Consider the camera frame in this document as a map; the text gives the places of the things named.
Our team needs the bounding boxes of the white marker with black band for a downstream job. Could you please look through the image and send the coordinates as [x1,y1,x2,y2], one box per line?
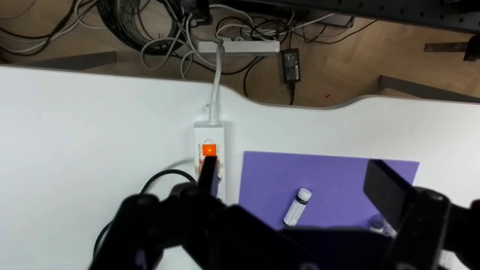
[282,186,313,228]

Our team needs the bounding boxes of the black metal frame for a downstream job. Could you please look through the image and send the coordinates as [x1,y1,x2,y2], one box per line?
[238,0,480,34]

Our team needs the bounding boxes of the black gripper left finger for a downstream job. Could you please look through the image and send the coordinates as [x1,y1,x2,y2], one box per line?
[88,154,237,270]

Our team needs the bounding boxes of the white power strip orange switch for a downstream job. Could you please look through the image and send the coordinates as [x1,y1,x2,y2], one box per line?
[192,120,228,204]

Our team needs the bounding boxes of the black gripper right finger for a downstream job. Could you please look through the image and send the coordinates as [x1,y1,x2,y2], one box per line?
[361,159,480,270]

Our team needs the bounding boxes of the white power strip cable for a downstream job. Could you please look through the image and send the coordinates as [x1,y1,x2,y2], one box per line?
[205,39,226,126]

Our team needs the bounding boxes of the purple mat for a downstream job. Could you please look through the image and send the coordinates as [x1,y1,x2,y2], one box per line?
[238,150,420,232]

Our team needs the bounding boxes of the white cable loop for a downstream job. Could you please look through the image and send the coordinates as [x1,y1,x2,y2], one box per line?
[139,34,201,72]

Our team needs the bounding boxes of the black power adapter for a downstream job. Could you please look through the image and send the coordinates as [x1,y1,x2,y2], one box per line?
[280,46,303,84]

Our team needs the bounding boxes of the black cable bundle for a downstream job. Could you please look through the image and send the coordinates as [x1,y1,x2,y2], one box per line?
[96,0,189,54]

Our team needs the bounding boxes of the long white power strip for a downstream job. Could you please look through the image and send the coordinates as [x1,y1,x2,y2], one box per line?
[196,39,282,55]

